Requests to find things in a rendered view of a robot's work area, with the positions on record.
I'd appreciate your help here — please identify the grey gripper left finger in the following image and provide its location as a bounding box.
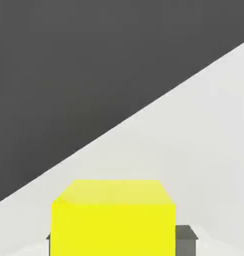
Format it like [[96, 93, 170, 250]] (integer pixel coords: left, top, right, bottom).
[[23, 232, 52, 256]]

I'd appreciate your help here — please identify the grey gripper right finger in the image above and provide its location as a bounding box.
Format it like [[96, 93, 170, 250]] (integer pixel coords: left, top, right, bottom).
[[175, 224, 225, 256]]

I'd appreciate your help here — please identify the small yellow cube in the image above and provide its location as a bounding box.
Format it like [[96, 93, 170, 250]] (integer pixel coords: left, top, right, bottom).
[[50, 179, 176, 256]]

